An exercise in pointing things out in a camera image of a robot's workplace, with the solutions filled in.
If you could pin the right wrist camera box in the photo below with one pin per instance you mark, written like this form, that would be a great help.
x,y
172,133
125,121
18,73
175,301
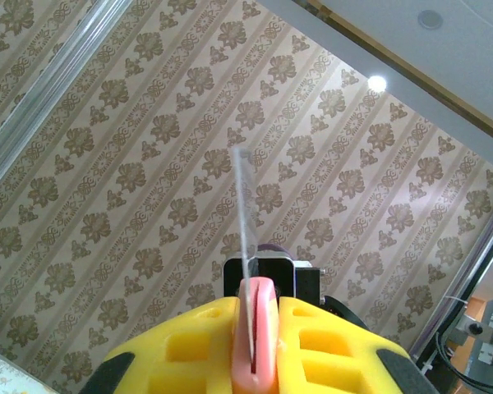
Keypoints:
x,y
275,275

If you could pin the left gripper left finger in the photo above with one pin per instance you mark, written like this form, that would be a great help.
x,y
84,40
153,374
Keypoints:
x,y
156,361

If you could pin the pink utility knife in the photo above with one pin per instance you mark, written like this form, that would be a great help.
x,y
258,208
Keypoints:
x,y
263,328

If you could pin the round ceiling light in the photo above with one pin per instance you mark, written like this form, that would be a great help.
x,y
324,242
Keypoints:
x,y
377,83
430,19

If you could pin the gold ceiling moulding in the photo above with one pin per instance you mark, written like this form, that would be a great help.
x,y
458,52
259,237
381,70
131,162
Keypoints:
x,y
415,70

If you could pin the grey metal equipment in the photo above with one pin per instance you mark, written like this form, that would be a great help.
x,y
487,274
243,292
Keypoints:
x,y
489,340

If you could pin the aluminium corner post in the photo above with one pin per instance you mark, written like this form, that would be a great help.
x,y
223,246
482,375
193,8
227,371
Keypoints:
x,y
456,295
45,88

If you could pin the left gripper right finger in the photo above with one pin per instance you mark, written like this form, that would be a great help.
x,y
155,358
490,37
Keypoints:
x,y
345,361

